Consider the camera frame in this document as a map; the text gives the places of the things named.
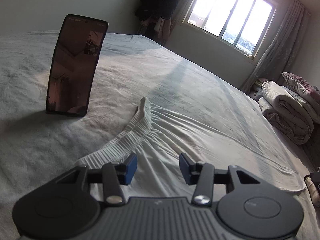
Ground window with metal frame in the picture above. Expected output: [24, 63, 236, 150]
[183, 0, 276, 58]

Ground dark hanging coat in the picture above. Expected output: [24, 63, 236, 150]
[135, 0, 178, 21]

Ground cream trousers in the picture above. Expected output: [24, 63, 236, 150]
[77, 98, 305, 197]

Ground pink hanging garment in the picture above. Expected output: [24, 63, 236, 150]
[155, 18, 171, 41]

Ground black smartphone on stand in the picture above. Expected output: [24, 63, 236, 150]
[46, 14, 109, 117]

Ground rolled beige duvet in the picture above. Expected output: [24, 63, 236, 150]
[258, 81, 319, 145]

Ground grey bed sheet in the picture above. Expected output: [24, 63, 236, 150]
[1, 31, 319, 239]

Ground grey curtain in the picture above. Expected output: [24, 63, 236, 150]
[240, 0, 311, 93]

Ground maroon grey pillow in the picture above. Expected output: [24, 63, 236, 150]
[282, 72, 319, 124]

